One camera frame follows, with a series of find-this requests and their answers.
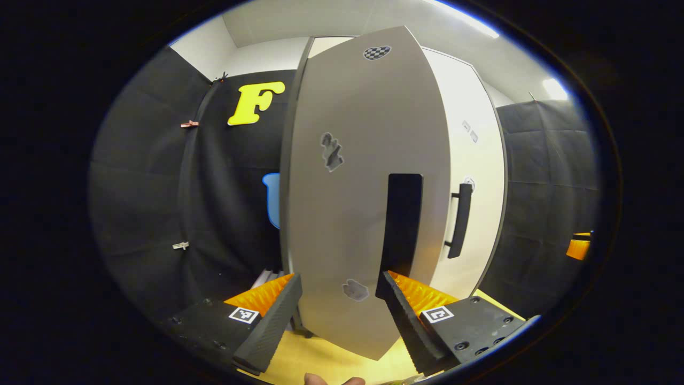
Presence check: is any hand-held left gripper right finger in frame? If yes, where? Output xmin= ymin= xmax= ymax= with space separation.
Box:
xmin=376 ymin=270 xmax=530 ymax=376

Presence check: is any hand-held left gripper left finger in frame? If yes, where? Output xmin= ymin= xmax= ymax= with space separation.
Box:
xmin=160 ymin=273 xmax=303 ymax=375

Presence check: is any white cabinet door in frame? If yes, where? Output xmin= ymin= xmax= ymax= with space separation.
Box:
xmin=421 ymin=47 xmax=506 ymax=301
xmin=281 ymin=26 xmax=453 ymax=360

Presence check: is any grey white cabinet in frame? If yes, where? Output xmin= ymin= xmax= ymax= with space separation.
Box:
xmin=278 ymin=35 xmax=508 ymax=338

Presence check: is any black backdrop cloth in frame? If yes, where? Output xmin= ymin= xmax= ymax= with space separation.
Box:
xmin=478 ymin=99 xmax=602 ymax=321
xmin=88 ymin=45 xmax=297 ymax=321

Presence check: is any small ceiling light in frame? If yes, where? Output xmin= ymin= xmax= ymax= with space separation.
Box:
xmin=542 ymin=78 xmax=569 ymax=101

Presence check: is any silver metal rail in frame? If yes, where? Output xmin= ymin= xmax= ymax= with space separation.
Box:
xmin=250 ymin=267 xmax=284 ymax=290

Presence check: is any black right door handle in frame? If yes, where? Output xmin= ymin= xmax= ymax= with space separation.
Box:
xmin=445 ymin=183 xmax=473 ymax=259

